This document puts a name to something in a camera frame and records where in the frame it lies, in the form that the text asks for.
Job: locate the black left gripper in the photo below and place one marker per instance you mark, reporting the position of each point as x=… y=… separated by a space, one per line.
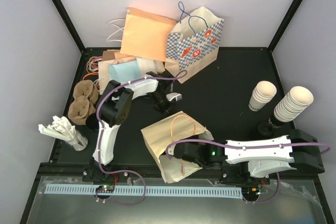
x=165 y=110

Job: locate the beige kraft paper bag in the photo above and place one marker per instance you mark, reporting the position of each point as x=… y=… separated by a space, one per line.
x=159 y=135

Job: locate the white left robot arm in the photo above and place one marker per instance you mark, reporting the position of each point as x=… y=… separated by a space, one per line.
x=122 y=111

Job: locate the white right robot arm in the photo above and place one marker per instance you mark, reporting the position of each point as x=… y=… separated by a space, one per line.
x=253 y=159

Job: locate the flat brown paper bags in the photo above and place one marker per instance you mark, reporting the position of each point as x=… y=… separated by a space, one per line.
x=99 y=65

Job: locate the light blue paper bag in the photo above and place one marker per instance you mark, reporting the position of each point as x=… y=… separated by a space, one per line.
x=124 y=72

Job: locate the blue checkered paper bag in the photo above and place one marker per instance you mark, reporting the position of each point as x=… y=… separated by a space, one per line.
x=193 y=42

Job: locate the orange paper bag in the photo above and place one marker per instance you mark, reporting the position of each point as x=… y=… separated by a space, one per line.
x=145 y=34

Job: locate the brown pulp carrier stack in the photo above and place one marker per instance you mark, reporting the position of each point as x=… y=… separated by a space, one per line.
x=85 y=96

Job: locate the short white cup stack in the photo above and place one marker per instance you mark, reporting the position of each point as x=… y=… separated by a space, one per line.
x=261 y=95

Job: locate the black cup lid stack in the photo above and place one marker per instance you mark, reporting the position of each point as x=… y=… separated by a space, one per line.
x=264 y=129

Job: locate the tall white cup stack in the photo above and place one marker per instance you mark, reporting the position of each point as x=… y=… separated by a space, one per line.
x=290 y=106

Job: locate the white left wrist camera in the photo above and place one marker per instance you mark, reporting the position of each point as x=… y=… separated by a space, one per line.
x=174 y=96

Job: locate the light blue cable duct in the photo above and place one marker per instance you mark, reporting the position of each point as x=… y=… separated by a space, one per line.
x=151 y=191

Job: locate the black frame post left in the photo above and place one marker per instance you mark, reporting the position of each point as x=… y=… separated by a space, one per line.
x=69 y=24

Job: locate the black frame post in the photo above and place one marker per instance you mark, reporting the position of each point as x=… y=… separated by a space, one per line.
x=69 y=24
x=294 y=6

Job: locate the black frame post right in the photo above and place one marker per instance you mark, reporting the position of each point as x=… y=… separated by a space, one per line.
x=294 y=6

